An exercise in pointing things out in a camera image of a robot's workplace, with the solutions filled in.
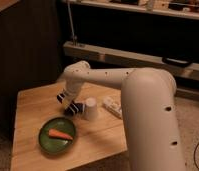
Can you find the green plate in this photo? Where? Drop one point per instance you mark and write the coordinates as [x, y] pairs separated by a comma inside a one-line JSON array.
[[52, 145]]

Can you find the black handle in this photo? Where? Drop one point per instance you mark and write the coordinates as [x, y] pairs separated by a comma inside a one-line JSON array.
[[177, 63]]

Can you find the white paper cup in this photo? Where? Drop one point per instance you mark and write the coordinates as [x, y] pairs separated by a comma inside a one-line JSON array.
[[91, 110]]

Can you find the metal pole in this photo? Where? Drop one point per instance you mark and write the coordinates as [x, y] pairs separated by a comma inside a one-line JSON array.
[[74, 40]]

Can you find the grey metal rail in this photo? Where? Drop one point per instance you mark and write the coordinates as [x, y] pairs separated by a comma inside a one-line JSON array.
[[128, 59]]

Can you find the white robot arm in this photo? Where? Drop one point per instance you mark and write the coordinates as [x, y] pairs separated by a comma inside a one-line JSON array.
[[149, 116]]

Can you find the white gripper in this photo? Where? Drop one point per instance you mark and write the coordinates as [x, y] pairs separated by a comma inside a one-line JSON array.
[[69, 96]]

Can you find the orange carrot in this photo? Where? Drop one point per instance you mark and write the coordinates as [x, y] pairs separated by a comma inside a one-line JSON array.
[[58, 134]]

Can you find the wooden shelf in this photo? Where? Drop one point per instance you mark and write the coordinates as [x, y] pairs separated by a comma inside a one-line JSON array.
[[151, 7]]

